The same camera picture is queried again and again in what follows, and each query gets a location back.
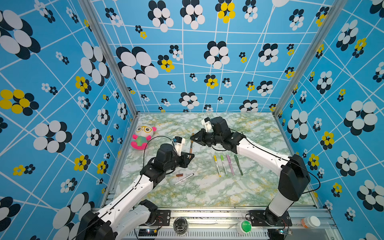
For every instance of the white pen green tip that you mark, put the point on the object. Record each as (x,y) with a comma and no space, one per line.
(224,166)

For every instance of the pink gel pen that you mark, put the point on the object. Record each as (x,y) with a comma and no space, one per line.
(230,165)

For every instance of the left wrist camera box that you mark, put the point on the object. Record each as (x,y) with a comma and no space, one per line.
(178,144)

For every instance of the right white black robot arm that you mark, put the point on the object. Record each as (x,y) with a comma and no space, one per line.
(291,170)

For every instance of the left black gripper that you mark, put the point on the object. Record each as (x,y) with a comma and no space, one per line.
(184,159)

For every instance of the aluminium front frame rail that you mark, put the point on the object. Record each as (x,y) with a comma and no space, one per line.
(225,219)

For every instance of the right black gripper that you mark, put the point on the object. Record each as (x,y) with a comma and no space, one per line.
(201,134)

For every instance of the white pink plush toy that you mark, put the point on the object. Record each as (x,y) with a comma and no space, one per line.
(142,136)

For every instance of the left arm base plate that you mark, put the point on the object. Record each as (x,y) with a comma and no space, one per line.
(159,218)

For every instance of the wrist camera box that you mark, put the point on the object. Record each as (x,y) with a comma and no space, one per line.
(206,122)
(178,144)

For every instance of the green push button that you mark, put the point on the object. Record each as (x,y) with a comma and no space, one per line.
(243,227)

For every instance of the white pen brown tip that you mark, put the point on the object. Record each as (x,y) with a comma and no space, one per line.
(184,179)

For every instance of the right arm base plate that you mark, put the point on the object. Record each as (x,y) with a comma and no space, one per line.
(259,218)

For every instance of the white pen yellow tip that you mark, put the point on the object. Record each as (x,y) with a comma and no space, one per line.
(217,165)

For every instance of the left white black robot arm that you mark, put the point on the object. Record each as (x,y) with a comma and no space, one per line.
(129,210)

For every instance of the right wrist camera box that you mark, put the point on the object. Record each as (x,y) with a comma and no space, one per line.
(206,122)

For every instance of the white orange bottle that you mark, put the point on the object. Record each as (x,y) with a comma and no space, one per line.
(310,222)

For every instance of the green gel pen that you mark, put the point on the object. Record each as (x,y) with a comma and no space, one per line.
(238,164)

